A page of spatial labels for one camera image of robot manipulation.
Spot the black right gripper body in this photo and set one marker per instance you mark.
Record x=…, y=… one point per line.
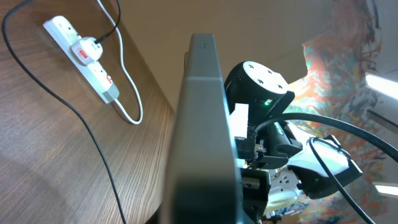
x=256, y=178

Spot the turquoise screen smartphone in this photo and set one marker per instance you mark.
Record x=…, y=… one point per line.
x=202, y=182

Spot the white USB charger plug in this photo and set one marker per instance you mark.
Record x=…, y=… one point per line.
x=87, y=50

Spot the white power strip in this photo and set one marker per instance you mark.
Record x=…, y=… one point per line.
x=62, y=31

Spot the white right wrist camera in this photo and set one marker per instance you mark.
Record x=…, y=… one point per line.
x=238, y=121

